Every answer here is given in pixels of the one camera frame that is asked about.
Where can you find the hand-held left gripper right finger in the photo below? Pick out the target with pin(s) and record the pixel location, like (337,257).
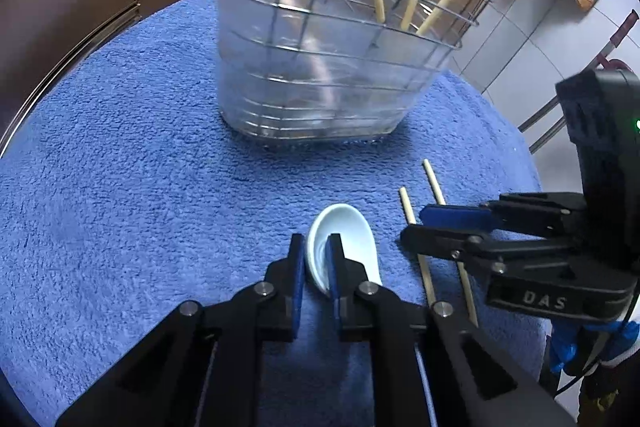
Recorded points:
(334,267)

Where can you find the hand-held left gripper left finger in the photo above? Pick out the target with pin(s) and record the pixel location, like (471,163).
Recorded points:
(298,267)

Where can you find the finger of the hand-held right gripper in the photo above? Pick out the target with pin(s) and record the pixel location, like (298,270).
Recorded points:
(450,217)
(450,247)

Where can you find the light blue ceramic spoon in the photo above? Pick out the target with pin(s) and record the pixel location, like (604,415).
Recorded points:
(345,222)

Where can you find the person's right hand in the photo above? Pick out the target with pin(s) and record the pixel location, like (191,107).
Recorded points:
(575,347)

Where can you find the grey metal poles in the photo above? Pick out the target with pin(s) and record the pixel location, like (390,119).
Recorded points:
(540,122)

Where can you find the red mop pole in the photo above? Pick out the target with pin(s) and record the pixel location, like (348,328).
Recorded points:
(620,32)

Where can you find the blue towel mat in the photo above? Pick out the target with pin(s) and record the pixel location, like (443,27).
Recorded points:
(125,207)

